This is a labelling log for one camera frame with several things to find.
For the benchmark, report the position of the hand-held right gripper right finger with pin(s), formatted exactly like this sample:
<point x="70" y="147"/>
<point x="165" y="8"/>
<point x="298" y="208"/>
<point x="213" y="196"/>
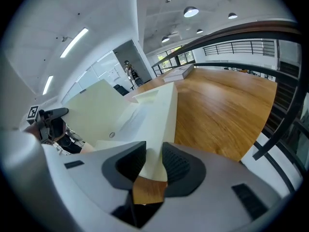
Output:
<point x="212" y="178"/>

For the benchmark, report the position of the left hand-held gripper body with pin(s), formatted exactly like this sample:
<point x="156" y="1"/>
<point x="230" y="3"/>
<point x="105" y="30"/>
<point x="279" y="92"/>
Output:
<point x="44" y="127"/>

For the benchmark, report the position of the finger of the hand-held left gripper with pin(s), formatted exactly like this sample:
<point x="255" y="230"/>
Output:
<point x="60" y="112"/>

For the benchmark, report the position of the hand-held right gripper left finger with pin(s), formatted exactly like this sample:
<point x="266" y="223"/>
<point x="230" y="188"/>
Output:
<point x="84" y="185"/>

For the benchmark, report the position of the cream plastic folder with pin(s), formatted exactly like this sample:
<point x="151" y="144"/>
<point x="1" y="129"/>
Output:
<point x="154" y="120"/>

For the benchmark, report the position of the person's left forearm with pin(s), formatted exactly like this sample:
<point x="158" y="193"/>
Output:
<point x="31" y="130"/>

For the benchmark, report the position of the long ceiling light strip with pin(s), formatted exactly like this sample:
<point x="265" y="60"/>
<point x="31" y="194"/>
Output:
<point x="47" y="85"/>
<point x="73" y="43"/>

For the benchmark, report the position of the person's black shirt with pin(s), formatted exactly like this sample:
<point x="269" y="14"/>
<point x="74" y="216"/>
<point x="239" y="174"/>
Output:
<point x="71" y="147"/>

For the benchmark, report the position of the black office chair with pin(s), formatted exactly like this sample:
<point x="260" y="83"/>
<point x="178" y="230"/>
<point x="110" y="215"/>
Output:
<point x="120" y="89"/>

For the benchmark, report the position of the wooden table with white legs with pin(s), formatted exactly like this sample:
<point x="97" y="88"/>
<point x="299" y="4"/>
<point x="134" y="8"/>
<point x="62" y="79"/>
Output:
<point x="217" y="110"/>

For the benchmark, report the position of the white humanoid robot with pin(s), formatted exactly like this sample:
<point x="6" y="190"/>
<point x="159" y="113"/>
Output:
<point x="130" y="72"/>

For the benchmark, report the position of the pink book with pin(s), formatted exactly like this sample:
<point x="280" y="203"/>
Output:
<point x="178" y="72"/>

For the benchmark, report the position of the black dome pendant lamp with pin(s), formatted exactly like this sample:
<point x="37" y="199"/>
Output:
<point x="191" y="11"/>
<point x="232" y="16"/>
<point x="199" y="31"/>
<point x="165" y="39"/>

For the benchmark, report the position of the black metal balcony railing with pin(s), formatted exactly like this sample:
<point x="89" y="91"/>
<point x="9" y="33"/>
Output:
<point x="232" y="47"/>

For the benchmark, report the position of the black railing with wooden handrail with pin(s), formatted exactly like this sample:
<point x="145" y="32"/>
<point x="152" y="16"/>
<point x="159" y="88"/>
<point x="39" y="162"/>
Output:
<point x="253" y="29"/>

